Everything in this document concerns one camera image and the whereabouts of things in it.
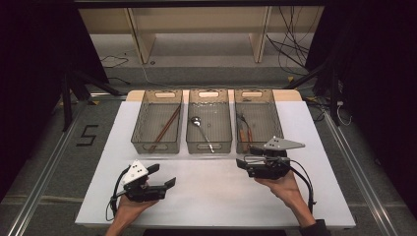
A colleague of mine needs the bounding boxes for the person's right hand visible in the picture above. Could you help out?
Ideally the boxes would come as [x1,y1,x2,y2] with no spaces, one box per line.
[254,170,309,212]

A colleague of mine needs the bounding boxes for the light wooden desk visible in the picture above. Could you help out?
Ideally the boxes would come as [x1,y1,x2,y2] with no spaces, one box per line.
[78,5,326,65]

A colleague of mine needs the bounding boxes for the brown wooden chopstick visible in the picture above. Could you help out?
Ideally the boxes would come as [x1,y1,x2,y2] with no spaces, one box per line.
[149,107,182,153]
[150,104,181,150]

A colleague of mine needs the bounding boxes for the aluminium floor rail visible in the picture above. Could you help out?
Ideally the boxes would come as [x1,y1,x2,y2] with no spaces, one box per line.
[322,110,401,236]
[5,100,87,236]

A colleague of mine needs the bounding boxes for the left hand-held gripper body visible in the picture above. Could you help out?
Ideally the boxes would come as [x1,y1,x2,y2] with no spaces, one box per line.
[121,159,167,203]

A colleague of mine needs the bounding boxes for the white cable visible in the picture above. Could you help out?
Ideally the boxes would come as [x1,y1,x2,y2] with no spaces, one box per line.
[335,100,354,128]

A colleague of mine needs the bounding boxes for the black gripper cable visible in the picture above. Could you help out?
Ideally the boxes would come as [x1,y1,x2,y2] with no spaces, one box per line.
[104,165,132,222]
[287,159,318,214]

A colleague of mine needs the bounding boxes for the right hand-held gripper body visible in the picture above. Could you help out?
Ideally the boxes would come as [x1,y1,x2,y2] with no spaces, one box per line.
[244,136,307,181]

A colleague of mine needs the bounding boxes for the black hanging cables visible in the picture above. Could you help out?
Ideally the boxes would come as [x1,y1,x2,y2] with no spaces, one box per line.
[266,5,313,77]

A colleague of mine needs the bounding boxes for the black curtain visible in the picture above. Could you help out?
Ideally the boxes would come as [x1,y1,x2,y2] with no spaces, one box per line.
[305,0,417,219]
[0,0,110,202]

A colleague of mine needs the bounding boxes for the shiny metal spoon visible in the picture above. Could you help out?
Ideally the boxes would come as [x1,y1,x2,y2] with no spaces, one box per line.
[190,115,215,154]

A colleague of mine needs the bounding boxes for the grey translucent plastic bin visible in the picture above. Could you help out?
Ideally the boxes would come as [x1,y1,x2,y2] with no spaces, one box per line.
[185,88,233,154]
[234,88,285,155]
[130,88,184,155]

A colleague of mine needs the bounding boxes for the person's left hand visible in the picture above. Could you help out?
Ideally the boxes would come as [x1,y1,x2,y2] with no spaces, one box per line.
[112,196,158,228]

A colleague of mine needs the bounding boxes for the black metal stand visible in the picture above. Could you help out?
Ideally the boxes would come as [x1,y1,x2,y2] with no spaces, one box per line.
[284,61,342,128]
[59,69,123,133]

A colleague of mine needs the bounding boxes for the black floor cable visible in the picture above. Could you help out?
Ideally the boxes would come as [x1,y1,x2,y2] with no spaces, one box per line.
[99,54,130,70]

